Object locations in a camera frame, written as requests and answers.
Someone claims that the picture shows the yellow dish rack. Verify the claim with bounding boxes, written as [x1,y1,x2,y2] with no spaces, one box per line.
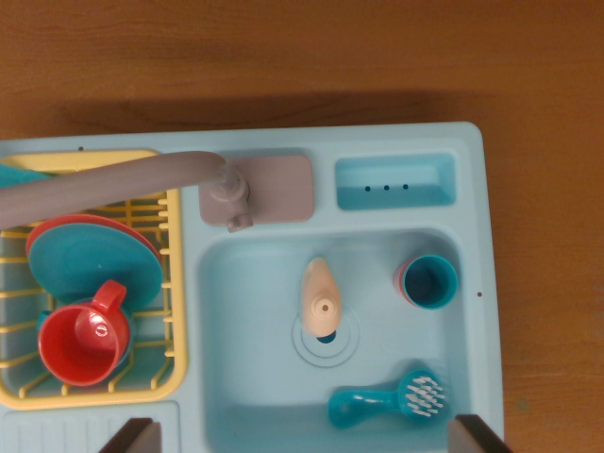
[0,149,190,411]

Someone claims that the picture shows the red plastic cup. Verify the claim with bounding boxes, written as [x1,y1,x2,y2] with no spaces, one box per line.
[392,258,412,299]

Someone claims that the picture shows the grey toy faucet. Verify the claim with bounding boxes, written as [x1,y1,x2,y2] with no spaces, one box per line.
[0,150,316,235]

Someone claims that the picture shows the red plastic plate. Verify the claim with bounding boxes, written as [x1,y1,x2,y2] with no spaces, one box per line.
[25,213,164,266]

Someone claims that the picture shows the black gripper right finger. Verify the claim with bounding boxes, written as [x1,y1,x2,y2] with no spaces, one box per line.
[447,413,513,453]

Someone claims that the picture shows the teal plastic dish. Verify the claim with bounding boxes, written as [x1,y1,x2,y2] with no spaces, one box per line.
[0,162,51,190]

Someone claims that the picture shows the light blue toy sink unit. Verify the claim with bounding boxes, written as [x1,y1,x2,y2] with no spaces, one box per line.
[0,121,509,453]

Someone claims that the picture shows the teal and pink cups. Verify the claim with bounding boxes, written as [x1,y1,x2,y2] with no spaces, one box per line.
[403,255,460,311]

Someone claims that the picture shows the peach detergent bottle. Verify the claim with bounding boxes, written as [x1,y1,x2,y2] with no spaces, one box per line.
[300,257,343,339]

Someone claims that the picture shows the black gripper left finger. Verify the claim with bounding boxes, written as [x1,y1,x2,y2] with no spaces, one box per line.
[96,417,163,453]

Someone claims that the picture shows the teal dish brush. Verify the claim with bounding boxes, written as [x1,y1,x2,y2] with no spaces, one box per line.
[327,369,449,429]

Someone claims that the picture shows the red plastic mug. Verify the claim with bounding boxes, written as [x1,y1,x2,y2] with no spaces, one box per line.
[37,278,132,387]

